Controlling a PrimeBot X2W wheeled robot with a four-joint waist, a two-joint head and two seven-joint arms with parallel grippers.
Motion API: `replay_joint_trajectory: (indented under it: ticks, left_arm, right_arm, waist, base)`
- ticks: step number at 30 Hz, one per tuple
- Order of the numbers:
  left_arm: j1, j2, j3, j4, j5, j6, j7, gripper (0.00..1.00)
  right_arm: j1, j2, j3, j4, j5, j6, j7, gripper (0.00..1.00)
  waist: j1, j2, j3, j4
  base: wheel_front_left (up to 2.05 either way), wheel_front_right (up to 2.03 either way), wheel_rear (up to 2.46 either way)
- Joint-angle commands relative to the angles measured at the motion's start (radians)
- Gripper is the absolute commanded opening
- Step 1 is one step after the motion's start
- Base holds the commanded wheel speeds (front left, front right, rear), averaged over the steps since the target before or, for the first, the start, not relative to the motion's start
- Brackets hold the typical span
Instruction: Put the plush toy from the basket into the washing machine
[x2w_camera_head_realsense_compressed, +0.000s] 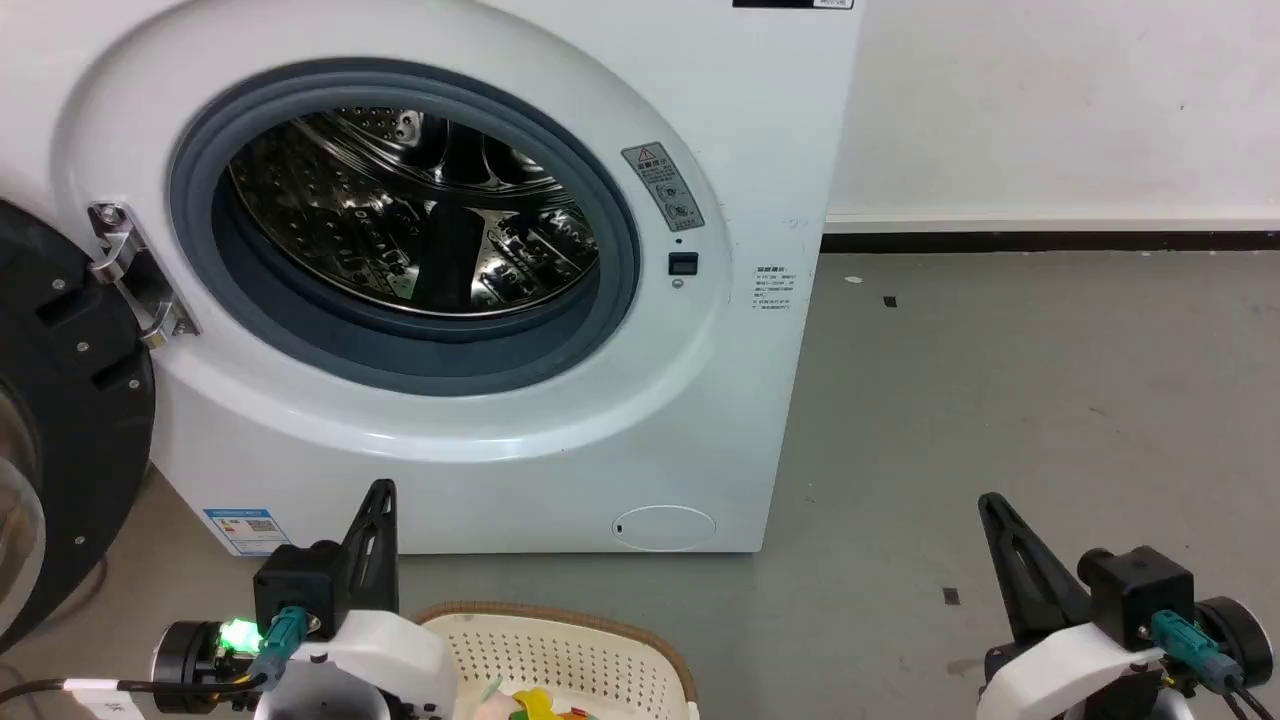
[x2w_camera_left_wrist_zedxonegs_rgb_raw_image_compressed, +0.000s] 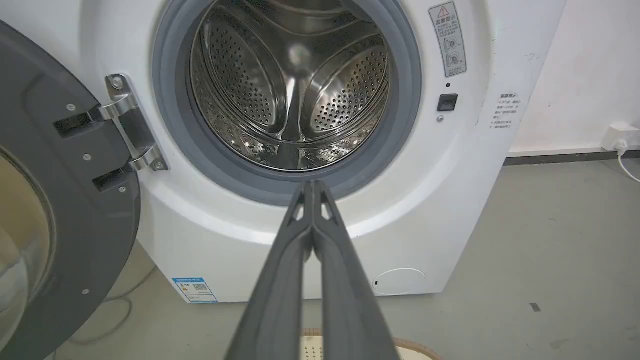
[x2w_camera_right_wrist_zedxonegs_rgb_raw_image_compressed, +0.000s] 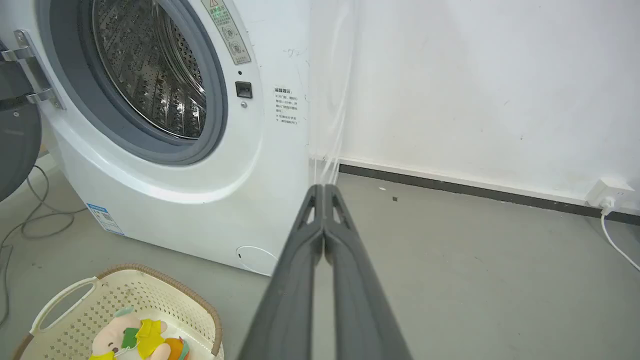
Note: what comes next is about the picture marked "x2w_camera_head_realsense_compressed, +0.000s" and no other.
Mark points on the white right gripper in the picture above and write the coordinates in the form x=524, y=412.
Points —
x=1060, y=675

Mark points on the pale pink plush toy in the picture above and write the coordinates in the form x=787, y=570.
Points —
x=492, y=702

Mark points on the small printed text label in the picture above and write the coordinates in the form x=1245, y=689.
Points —
x=773, y=289

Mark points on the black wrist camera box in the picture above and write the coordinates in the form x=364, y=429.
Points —
x=1135, y=595
x=295, y=590

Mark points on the metal washing machine door hinge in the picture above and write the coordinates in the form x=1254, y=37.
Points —
x=135, y=275

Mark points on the blue energy label sticker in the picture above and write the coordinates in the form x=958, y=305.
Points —
x=245, y=529

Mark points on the stainless steel washing machine drum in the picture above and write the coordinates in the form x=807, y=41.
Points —
x=400, y=220

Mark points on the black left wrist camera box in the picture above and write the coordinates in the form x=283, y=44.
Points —
x=295, y=590

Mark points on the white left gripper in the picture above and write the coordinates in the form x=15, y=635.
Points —
x=390, y=665

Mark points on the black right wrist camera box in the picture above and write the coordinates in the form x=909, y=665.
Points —
x=1135, y=595

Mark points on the black washing machine door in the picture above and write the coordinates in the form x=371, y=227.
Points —
x=70, y=400

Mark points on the grey rubber door gasket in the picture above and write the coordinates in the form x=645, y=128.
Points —
x=620, y=250

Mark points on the black door latch slot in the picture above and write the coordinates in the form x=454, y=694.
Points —
x=683, y=264

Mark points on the black baseboard strip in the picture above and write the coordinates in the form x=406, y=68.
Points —
x=1050, y=241

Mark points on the oval drain filter cover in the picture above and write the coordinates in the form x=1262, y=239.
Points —
x=664, y=527

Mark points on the cream perforated laundry basket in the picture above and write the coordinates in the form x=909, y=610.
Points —
x=560, y=655

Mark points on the white front-load washing machine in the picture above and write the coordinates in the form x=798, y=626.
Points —
x=760, y=130

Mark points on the grey warning sticker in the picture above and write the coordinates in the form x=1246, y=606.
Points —
x=662, y=187

